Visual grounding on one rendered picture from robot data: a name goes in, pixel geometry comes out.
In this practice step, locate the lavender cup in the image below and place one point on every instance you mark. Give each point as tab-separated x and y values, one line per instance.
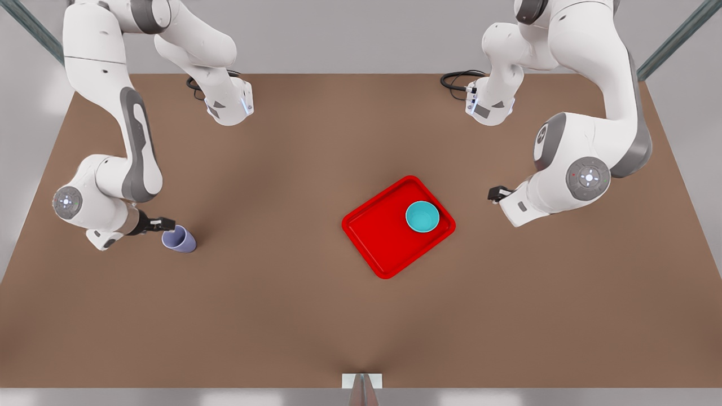
180	240

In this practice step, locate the teal bowl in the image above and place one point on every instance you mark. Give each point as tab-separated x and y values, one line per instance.
422	217

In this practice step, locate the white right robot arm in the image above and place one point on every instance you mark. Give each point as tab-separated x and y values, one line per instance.
138	135

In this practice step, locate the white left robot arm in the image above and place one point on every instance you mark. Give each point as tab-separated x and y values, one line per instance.
592	141

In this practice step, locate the red tray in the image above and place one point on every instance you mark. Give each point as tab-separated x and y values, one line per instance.
389	234

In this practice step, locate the silver frame post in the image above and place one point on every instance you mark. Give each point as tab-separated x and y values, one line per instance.
34	25
362	390
677	36

